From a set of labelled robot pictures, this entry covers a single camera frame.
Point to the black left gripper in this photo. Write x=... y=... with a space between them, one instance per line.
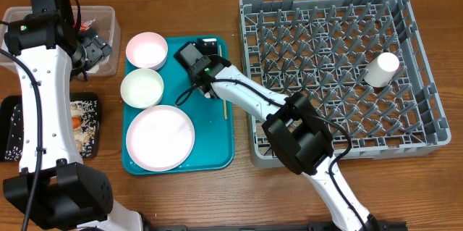
x=96 y=48

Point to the wooden chopstick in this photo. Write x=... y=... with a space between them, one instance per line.
x=224 y=102

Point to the red snack wrapper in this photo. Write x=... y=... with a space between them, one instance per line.
x=85 y=25

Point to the pink bowl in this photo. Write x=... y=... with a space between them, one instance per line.
x=147 y=50

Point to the large pink plate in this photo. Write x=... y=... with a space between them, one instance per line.
x=160 y=138

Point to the white cup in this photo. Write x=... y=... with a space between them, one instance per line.
x=381 y=70

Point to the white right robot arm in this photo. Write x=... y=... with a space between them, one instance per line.
x=299 y=137

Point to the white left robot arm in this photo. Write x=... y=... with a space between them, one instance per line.
x=54 y=189

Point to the black food waste tray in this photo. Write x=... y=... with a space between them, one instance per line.
x=86 y=106

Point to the grey dishwasher rack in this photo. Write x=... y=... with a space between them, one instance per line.
x=321 y=48

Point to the clear plastic bin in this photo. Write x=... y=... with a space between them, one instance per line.
x=105 y=24

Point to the white bowl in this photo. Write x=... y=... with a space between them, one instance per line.
x=142 y=88

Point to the orange carrot piece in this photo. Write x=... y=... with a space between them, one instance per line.
x=76 y=122

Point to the teal plastic tray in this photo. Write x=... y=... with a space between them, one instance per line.
x=214 y=136

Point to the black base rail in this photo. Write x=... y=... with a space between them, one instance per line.
x=313 y=226

